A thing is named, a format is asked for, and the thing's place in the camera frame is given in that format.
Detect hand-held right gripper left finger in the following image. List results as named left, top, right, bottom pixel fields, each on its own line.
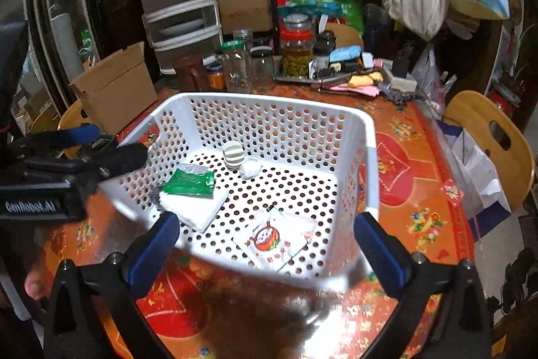
left=42, top=211, right=181, bottom=359

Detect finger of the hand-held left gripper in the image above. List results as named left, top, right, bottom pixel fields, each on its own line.
left=12, top=123, right=119, bottom=158
left=25, top=142, right=149, bottom=185

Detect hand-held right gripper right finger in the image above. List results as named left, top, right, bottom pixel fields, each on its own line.
left=353, top=211, right=494, bottom=359

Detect white cloth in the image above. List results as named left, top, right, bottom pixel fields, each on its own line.
left=159, top=186, right=230, bottom=234

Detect green snack packet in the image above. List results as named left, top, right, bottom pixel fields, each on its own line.
left=163, top=168, right=216, bottom=200

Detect white perforated plastic basket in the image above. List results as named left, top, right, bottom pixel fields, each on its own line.
left=99, top=92, right=381, bottom=291

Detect white packet with red cartoon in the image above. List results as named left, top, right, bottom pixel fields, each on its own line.
left=233, top=208, right=318, bottom=272

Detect cream ribbed round sponge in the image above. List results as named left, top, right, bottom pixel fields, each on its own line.
left=223, top=140, right=245, bottom=171

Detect person's left hand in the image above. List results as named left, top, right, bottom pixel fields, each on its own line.
left=24, top=270, right=49, bottom=299

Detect light wooden chair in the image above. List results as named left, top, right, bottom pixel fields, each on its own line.
left=323, top=23, right=364, bottom=50
left=443, top=91, right=536, bottom=212
left=31, top=98, right=91, bottom=160

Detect open brown cardboard box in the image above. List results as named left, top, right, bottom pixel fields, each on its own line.
left=69, top=41, right=159, bottom=135

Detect orange red floral tablecloth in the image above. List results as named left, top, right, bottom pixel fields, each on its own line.
left=40, top=83, right=477, bottom=359

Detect brown jar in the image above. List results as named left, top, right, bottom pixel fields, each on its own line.
left=174, top=57, right=208, bottom=93

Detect orange filled jar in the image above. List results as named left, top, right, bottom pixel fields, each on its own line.
left=205, top=62, right=225, bottom=91

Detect white paper bag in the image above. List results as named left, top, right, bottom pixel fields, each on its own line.
left=437, top=119, right=513, bottom=242

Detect dark carved wooden chair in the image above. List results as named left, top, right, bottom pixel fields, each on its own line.
left=483, top=245, right=538, bottom=355

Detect green lid glass jar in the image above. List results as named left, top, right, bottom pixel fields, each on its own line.
left=221, top=40, right=253, bottom=94

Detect clear glass jar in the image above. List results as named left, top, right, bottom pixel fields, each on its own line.
left=250, top=48, right=276, bottom=91

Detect small glass jar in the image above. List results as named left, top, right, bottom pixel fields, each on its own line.
left=233, top=29, right=254, bottom=48

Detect yellow snack packet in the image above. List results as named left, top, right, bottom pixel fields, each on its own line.
left=348, top=72, right=385, bottom=87

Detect clear plastic bag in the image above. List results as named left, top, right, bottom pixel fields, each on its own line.
left=410, top=43, right=457, bottom=118

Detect closed brown cardboard box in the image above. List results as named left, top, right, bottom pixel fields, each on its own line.
left=216, top=0, right=274, bottom=36

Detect small black box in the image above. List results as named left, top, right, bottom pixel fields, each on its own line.
left=391, top=45, right=417, bottom=78

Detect red lid pickle jar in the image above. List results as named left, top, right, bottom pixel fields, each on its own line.
left=279, top=15, right=316, bottom=80

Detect blue packet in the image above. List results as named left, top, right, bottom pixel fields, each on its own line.
left=329, top=44, right=364, bottom=63

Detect dark lid jar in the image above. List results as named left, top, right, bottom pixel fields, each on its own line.
left=314, top=32, right=337, bottom=69

